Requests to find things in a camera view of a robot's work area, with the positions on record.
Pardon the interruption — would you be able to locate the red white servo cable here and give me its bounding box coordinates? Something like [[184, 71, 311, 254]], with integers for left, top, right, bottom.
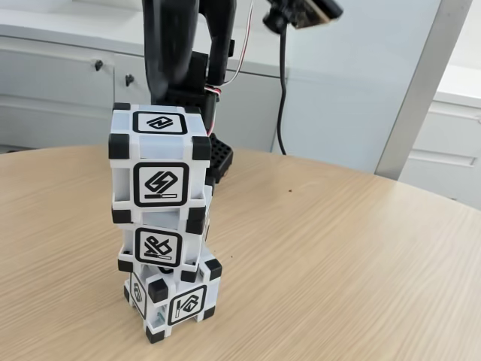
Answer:
[[221, 0, 255, 95]]

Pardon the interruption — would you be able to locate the white cube zigzag symbol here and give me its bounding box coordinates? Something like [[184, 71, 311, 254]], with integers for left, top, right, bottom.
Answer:
[[107, 102, 212, 235]]

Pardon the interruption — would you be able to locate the white cube letter-like symbol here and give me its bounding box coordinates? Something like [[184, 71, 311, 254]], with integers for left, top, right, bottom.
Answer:
[[117, 186, 216, 284]]

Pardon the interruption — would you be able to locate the gripper camera on black mount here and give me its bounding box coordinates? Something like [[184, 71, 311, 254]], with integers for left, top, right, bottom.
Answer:
[[262, 0, 344, 33]]

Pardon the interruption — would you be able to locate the black camera cable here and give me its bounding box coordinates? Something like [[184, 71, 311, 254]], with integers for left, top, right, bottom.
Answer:
[[277, 28, 290, 156]]

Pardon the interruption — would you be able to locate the white cabinet with keys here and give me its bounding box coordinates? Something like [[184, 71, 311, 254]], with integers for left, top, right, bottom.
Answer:
[[0, 22, 290, 155]]

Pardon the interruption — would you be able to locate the grey metal pillar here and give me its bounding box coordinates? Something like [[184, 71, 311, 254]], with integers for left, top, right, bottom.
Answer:
[[375, 0, 474, 185]]

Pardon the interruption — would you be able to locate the white drawer cabinet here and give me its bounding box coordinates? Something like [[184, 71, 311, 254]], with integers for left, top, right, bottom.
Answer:
[[398, 63, 481, 211]]

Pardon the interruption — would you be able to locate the white cube stacked-squares symbol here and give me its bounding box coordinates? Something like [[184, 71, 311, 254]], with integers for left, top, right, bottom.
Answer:
[[123, 257, 225, 344]]

